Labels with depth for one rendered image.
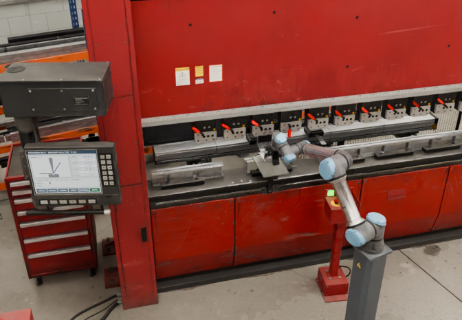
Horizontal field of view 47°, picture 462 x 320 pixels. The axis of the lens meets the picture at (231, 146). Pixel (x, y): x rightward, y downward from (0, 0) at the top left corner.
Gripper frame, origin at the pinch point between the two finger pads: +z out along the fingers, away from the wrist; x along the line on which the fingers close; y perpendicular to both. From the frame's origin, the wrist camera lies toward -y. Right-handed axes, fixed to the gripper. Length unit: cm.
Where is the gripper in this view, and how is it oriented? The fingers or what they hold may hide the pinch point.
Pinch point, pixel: (269, 158)
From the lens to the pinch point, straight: 373.4
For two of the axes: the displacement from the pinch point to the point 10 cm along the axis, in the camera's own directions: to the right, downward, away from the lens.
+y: -1.9, -9.3, 3.2
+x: -9.7, 1.2, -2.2
